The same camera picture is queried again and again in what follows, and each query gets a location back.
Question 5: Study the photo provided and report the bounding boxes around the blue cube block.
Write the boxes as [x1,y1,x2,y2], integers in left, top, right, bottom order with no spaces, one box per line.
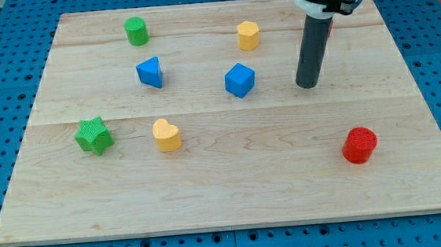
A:
[225,63,255,98]

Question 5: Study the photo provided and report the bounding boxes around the light wooden board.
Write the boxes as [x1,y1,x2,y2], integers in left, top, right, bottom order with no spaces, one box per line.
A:
[0,0,441,247]

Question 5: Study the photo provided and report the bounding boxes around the yellow heart block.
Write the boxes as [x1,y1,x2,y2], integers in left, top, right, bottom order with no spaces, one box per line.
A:
[152,119,182,153]

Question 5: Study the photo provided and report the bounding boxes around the blue triangle block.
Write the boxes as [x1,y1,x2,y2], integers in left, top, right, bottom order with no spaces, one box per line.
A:
[136,56,163,89]

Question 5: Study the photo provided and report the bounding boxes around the yellow hexagon block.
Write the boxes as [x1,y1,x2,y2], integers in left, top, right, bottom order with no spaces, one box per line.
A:
[237,21,260,51]

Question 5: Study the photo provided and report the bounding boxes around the green cylinder block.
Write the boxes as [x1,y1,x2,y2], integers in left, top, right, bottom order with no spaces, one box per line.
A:
[123,17,149,46]

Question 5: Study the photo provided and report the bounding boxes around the green star block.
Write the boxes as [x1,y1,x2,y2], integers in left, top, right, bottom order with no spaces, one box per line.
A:
[74,116,115,156]

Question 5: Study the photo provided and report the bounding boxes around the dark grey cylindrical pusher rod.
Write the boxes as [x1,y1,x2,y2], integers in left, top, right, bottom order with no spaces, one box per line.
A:
[296,15,333,89]

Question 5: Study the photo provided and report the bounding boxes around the red cylinder block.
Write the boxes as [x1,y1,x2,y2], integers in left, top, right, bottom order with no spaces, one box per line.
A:
[342,127,378,164]

